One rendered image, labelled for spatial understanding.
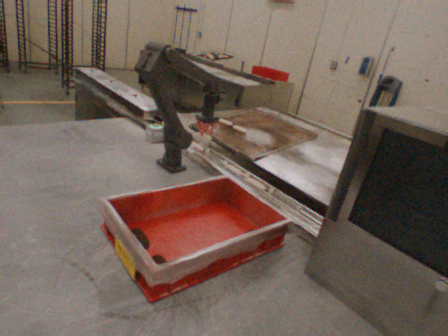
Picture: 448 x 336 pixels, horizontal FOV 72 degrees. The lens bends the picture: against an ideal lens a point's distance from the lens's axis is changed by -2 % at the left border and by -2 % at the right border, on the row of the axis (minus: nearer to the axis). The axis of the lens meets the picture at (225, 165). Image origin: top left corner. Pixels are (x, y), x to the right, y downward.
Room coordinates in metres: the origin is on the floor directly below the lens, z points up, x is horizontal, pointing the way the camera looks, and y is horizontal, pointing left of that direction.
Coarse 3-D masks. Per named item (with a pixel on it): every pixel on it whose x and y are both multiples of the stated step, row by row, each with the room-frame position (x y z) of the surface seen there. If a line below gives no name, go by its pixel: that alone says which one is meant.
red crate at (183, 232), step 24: (168, 216) 0.85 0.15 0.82; (192, 216) 0.88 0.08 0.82; (216, 216) 0.91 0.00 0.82; (240, 216) 0.94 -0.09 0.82; (168, 240) 0.73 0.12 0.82; (192, 240) 0.75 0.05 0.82; (216, 240) 0.78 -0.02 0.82; (216, 264) 0.63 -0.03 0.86; (144, 288) 0.53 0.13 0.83; (168, 288) 0.53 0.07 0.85
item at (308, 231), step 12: (84, 84) 2.40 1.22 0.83; (108, 96) 2.06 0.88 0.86; (120, 108) 1.91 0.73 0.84; (144, 120) 1.69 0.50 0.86; (192, 156) 1.34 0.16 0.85; (204, 156) 1.33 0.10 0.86; (204, 168) 1.27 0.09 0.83; (216, 168) 1.22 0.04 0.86; (240, 180) 1.15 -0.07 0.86; (264, 192) 1.08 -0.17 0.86; (276, 204) 1.01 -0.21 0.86; (300, 216) 0.95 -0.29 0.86; (300, 228) 0.89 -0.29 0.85; (312, 228) 0.89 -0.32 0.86; (312, 240) 0.85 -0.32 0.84
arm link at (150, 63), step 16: (144, 48) 1.10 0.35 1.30; (160, 48) 1.08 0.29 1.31; (144, 64) 1.06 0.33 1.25; (160, 64) 1.07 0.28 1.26; (144, 80) 1.08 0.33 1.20; (160, 80) 1.09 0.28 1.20; (160, 96) 1.11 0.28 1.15; (160, 112) 1.16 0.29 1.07; (176, 112) 1.19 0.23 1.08; (176, 128) 1.20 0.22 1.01
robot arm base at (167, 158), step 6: (168, 150) 1.22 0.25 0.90; (180, 150) 1.24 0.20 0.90; (168, 156) 1.21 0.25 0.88; (174, 156) 1.21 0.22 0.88; (180, 156) 1.24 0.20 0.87; (156, 162) 1.24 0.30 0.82; (162, 162) 1.22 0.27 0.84; (168, 162) 1.20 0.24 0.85; (174, 162) 1.20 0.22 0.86; (180, 162) 1.23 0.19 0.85; (168, 168) 1.19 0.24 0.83; (174, 168) 1.20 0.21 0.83; (180, 168) 1.21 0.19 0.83; (186, 168) 1.23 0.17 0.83
